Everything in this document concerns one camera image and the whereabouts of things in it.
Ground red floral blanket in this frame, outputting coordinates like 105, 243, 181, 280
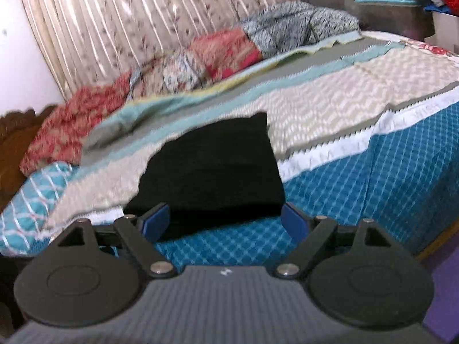
20, 71, 131, 176

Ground black pants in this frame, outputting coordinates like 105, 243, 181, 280
124, 112, 285, 241

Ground teal lattice pillow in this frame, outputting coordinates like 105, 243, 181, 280
1, 162, 78, 257

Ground brown wooden headboard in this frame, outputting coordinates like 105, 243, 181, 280
0, 105, 56, 211

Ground beige floral curtain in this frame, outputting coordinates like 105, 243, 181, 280
22, 0, 295, 99

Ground patterned blue white bedsheet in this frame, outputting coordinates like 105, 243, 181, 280
44, 31, 458, 252

